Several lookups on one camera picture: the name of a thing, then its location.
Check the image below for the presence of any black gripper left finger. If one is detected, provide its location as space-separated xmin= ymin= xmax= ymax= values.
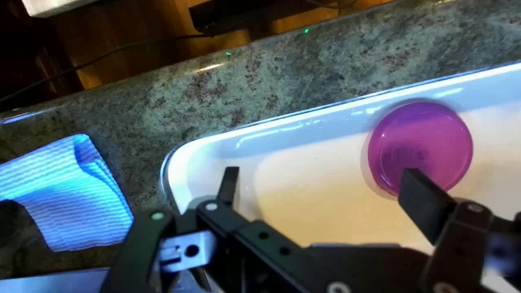
xmin=100 ymin=166 xmax=328 ymax=293

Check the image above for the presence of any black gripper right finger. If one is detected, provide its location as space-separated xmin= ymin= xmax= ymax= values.
xmin=398 ymin=168 xmax=521 ymax=293

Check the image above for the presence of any purple plastic bowl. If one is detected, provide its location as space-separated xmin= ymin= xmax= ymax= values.
xmin=367 ymin=98 xmax=476 ymax=199

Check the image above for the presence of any white sink basin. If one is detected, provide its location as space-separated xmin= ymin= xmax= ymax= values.
xmin=160 ymin=60 xmax=521 ymax=293

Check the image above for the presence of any blue striped cloth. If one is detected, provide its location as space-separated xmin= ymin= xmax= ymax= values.
xmin=0 ymin=133 xmax=136 ymax=254

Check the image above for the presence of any black box device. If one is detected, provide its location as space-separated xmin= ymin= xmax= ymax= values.
xmin=188 ymin=0 xmax=339 ymax=37

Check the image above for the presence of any white flat object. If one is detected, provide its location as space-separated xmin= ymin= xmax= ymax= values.
xmin=22 ymin=0 xmax=105 ymax=18

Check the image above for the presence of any black cable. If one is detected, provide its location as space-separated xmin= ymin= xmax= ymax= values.
xmin=0 ymin=31 xmax=219 ymax=107

